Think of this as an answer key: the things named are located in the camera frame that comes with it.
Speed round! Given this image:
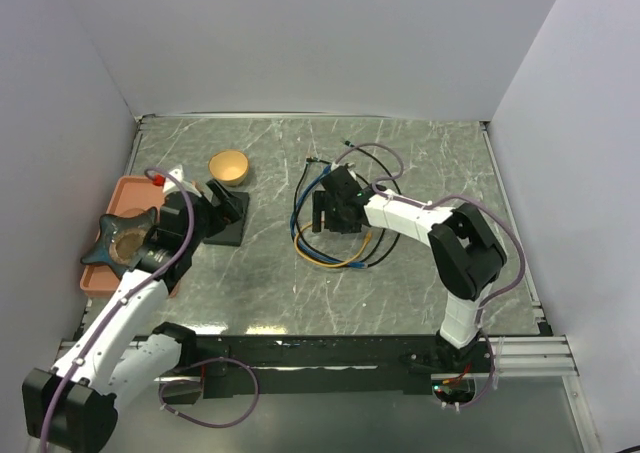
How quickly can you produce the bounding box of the black network switch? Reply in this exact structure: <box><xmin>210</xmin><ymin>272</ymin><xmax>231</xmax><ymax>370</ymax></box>
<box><xmin>203</xmin><ymin>192</ymin><xmax>250</xmax><ymax>247</ymax></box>

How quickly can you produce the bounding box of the dark blue star dish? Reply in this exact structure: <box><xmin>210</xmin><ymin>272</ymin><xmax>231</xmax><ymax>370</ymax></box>
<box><xmin>80</xmin><ymin>207</ymin><xmax>158</xmax><ymax>279</ymax></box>

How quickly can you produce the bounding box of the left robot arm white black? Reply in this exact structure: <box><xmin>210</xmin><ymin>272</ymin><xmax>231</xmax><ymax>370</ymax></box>
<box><xmin>22</xmin><ymin>173</ymin><xmax>244</xmax><ymax>452</ymax></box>

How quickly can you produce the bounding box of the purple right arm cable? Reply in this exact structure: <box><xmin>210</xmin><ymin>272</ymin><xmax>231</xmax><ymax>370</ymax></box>
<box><xmin>333</xmin><ymin>142</ymin><xmax>527</xmax><ymax>412</ymax></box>

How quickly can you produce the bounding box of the pink plastic tray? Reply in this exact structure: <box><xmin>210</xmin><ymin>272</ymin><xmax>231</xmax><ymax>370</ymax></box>
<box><xmin>80</xmin><ymin>176</ymin><xmax>164</xmax><ymax>298</ymax></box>

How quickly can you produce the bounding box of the blue ethernet cable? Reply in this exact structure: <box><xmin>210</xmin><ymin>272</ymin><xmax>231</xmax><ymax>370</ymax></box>
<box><xmin>290</xmin><ymin>165</ymin><xmax>369</xmax><ymax>269</ymax></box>

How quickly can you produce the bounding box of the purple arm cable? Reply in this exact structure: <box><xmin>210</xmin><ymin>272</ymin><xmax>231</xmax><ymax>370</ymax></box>
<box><xmin>38</xmin><ymin>167</ymin><xmax>260</xmax><ymax>453</ymax></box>
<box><xmin>333</xmin><ymin>142</ymin><xmax>527</xmax><ymax>412</ymax></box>

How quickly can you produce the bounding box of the aluminium frame rail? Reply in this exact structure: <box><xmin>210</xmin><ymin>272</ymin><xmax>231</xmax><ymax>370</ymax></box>
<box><xmin>490</xmin><ymin>336</ymin><xmax>578</xmax><ymax>378</ymax></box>

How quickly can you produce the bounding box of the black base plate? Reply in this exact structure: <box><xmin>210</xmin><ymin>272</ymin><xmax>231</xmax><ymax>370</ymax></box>
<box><xmin>166</xmin><ymin>335</ymin><xmax>492</xmax><ymax>399</ymax></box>

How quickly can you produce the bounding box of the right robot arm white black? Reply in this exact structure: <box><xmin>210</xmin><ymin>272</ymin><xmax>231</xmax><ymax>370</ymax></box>
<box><xmin>314</xmin><ymin>165</ymin><xmax>507</xmax><ymax>372</ymax></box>

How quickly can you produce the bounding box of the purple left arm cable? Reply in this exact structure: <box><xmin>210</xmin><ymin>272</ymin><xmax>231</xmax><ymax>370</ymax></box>
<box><xmin>38</xmin><ymin>167</ymin><xmax>260</xmax><ymax>453</ymax></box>

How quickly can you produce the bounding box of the yellow wooden bowl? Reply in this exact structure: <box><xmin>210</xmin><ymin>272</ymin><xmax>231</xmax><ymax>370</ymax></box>
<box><xmin>208</xmin><ymin>149</ymin><xmax>250</xmax><ymax>186</ymax></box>

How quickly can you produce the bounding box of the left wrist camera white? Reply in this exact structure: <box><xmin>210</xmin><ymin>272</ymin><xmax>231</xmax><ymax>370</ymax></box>
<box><xmin>146</xmin><ymin>165</ymin><xmax>199</xmax><ymax>195</ymax></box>

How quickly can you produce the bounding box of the yellow ethernet cable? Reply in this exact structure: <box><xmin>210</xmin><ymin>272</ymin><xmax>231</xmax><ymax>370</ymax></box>
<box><xmin>293</xmin><ymin>221</ymin><xmax>374</xmax><ymax>270</ymax></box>

